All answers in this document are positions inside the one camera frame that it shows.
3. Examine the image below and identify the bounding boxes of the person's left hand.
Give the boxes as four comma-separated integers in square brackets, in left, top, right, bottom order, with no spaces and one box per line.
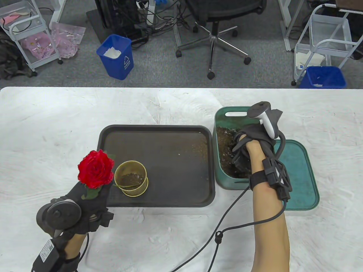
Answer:
[57,181,114,234]

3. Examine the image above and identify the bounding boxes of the person's right hand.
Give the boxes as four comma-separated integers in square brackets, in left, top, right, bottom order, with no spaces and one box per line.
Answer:
[231,124,278,173]

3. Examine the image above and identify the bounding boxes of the brown potting mix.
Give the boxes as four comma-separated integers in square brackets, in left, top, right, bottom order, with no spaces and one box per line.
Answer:
[217,127,252,179]
[118,172,144,187]

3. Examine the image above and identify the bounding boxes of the red artificial rose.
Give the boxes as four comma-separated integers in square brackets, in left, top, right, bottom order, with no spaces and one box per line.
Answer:
[77,149,140,200]

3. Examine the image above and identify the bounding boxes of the person's left forearm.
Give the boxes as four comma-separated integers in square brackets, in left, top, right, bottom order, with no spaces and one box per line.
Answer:
[66,233,87,260]

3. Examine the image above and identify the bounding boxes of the person's right forearm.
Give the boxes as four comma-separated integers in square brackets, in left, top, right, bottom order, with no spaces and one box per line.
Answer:
[246,141,291,272]

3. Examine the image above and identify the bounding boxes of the scattered potting mix crumbs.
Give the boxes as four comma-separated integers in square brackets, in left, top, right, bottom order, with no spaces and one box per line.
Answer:
[177,138,210,157]

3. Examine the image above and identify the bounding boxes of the green plastic storage bin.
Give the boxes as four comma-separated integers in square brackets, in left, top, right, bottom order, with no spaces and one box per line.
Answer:
[214,106,278,190]

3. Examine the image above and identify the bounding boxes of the yellow ribbed flower pot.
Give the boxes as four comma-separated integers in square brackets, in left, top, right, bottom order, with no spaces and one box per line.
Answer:
[114,160,149,198]

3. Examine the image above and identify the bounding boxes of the green plastic bin lid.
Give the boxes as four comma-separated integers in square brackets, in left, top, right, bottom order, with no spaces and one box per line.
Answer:
[272,139,320,211]

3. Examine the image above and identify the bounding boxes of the plain blue bin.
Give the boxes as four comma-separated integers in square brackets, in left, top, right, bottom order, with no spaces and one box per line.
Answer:
[298,66,347,89]

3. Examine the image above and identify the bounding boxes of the dark brown plastic tray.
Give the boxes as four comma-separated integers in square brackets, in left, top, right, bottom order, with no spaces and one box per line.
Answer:
[92,124,216,208]

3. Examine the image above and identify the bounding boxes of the black office chair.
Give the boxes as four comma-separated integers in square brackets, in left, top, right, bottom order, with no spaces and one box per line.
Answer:
[175,0,267,80]

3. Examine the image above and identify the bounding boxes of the white desk leg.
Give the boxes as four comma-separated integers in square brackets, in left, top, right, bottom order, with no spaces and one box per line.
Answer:
[279,0,299,52]

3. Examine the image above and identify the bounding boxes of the white metal trolley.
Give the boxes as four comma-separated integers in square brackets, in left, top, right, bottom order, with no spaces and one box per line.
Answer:
[291,4,363,86]
[0,0,64,72]

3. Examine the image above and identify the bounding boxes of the blue bin with white symbol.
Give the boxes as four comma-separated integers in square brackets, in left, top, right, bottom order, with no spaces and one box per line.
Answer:
[96,34,134,81]

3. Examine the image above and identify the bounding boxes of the black backpack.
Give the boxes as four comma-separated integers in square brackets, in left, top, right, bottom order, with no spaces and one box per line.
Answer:
[0,31,38,80]

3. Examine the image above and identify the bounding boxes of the pink plastic bag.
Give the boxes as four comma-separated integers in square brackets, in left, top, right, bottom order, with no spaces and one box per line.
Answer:
[50,22,86,59]
[22,31,54,60]

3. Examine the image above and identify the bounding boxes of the black computer tower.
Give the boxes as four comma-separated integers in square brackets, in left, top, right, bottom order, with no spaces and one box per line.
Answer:
[94,0,141,29]

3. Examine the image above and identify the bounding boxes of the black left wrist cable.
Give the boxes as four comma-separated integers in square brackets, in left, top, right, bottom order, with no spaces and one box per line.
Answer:
[78,233,90,264]

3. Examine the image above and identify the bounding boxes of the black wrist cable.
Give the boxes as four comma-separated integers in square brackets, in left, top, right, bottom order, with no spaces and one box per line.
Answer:
[170,133,287,272]
[78,233,90,264]

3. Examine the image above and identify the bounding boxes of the black right wrist camera module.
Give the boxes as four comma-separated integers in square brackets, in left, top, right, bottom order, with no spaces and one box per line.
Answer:
[249,158,293,202]

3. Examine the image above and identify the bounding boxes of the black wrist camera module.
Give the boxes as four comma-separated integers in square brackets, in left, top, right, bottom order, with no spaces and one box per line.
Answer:
[249,158,293,202]
[32,239,66,272]

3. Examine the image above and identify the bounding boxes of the black left wrist camera module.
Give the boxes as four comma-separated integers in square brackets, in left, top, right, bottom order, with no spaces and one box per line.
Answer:
[32,239,66,272]

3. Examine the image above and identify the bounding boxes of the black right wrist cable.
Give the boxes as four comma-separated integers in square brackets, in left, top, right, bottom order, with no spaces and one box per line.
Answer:
[170,133,287,272]

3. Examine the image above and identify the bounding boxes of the bundle of floor cables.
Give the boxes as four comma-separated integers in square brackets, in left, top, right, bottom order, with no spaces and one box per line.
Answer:
[136,0,194,38]

